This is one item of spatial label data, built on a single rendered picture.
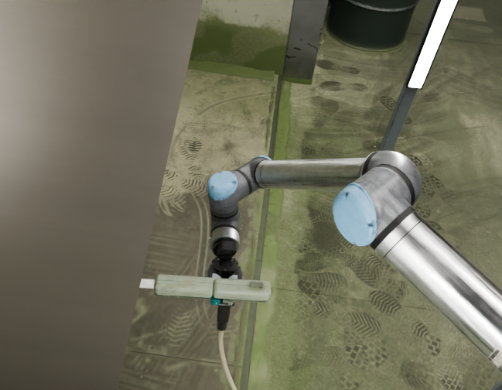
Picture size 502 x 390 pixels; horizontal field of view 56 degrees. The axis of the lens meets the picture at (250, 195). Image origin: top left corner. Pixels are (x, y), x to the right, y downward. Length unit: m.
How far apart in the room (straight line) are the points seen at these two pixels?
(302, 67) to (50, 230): 2.49
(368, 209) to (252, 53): 2.05
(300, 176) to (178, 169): 1.09
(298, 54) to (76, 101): 2.51
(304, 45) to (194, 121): 0.78
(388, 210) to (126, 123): 0.65
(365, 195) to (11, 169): 0.66
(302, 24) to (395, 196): 1.90
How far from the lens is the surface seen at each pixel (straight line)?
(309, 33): 2.78
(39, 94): 0.39
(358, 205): 0.92
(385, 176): 0.99
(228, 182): 1.40
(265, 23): 2.77
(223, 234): 1.42
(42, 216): 0.50
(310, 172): 1.24
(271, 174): 1.37
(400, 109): 2.07
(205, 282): 1.27
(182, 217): 2.07
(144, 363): 1.74
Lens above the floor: 1.64
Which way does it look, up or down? 48 degrees down
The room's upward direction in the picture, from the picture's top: 7 degrees clockwise
